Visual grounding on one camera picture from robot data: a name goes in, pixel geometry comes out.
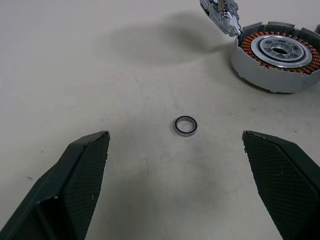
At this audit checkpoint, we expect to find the small silver bearing ring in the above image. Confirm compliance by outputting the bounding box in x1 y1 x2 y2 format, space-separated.
173 116 199 138

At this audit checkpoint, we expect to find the grey round motor housing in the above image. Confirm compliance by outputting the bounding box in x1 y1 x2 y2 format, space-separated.
230 20 320 94

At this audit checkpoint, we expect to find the silver motor end cap board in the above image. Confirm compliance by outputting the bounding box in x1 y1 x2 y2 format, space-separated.
199 0 243 38

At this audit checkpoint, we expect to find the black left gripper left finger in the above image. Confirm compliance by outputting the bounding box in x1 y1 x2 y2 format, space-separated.
0 130 111 240

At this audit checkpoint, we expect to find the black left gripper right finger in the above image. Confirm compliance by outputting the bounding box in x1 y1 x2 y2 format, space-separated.
241 129 320 240

